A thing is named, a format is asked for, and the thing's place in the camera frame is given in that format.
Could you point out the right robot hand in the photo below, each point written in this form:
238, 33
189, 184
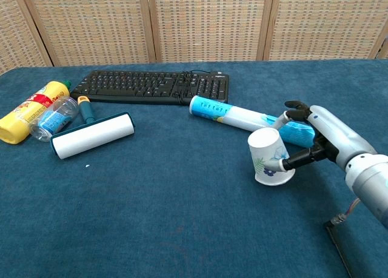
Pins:
336, 132

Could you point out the white paper cup blue flowers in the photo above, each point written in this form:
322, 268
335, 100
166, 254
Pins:
263, 147

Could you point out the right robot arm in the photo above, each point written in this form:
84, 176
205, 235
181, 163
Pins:
373, 181

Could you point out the blue white wrapped roll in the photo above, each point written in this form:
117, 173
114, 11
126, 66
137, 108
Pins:
230, 113

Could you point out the woven wooden folding screen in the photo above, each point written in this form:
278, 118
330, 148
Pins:
206, 23

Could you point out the blue table cloth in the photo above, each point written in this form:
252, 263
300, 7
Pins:
182, 214

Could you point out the black computer keyboard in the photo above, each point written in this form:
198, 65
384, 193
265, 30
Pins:
136, 87

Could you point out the clear plastic bottle blue label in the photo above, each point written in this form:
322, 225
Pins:
51, 120

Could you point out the yellow bottle green cap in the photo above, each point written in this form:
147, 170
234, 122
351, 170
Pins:
15, 120

